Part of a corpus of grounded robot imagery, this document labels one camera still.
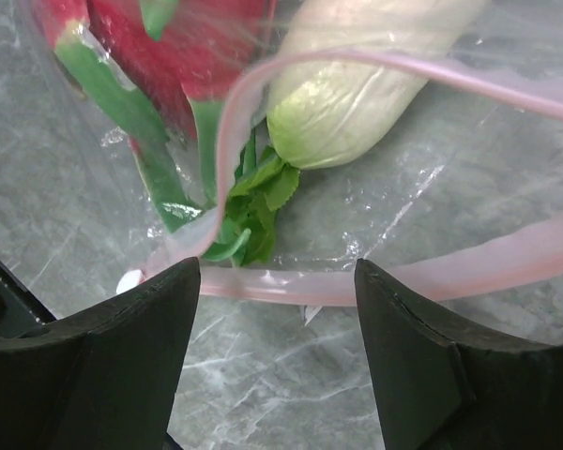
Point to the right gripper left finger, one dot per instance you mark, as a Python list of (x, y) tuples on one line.
[(105, 377)]

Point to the fake white radish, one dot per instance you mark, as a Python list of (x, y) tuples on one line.
[(322, 115)]

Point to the clear zip top bag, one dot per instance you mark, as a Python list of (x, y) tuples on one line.
[(457, 170)]

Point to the fake red dragon fruit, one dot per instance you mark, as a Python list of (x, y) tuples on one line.
[(157, 69)]

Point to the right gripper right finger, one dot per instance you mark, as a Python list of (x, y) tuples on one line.
[(442, 381)]

